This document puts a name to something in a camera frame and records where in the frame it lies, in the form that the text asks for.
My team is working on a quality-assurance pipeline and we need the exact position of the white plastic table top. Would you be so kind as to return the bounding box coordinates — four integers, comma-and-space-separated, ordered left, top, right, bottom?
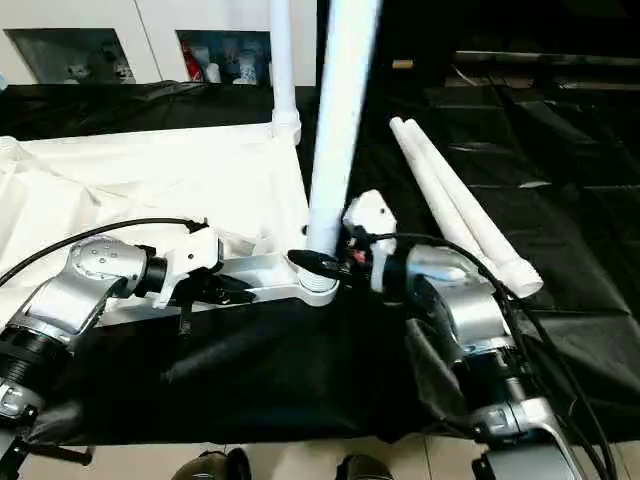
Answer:
0, 120, 343, 327

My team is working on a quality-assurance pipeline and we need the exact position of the white plastic table leg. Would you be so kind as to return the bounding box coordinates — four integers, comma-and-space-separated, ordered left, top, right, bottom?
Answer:
387, 117, 501, 276
303, 0, 383, 293
400, 119, 545, 300
268, 0, 303, 147

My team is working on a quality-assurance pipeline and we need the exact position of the black table mat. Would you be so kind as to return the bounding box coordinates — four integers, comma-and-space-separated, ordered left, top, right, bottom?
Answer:
0, 80, 640, 446

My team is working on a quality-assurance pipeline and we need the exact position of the black left robot foot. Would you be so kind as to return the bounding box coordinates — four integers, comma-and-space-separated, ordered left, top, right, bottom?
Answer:
171, 447, 252, 480

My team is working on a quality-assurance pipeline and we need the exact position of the black robot foot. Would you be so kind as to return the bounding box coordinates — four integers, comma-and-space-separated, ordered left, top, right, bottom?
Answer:
334, 454, 397, 480
171, 447, 252, 480

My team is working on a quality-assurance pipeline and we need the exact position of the black right robot foot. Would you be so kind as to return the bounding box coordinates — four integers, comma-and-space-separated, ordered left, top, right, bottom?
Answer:
334, 454, 397, 480

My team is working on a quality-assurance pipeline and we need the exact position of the white glass door cabinet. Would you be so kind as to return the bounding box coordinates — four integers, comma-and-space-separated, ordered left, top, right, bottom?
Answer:
0, 0, 323, 87

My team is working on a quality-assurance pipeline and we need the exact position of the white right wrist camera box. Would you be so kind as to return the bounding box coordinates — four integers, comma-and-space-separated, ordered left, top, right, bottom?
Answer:
342, 189, 399, 297

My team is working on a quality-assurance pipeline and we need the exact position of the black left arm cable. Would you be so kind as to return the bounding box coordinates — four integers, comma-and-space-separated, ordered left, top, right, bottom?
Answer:
0, 216, 208, 293

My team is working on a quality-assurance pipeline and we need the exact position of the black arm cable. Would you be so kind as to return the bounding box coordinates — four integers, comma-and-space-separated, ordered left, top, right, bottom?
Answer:
362, 231, 623, 480
0, 216, 208, 293

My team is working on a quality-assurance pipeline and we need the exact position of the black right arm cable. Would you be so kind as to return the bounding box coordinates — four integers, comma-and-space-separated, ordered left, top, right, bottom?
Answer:
362, 231, 623, 480

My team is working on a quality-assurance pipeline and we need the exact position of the black metal table frame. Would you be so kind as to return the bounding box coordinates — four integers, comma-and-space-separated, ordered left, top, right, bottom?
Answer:
0, 438, 93, 477

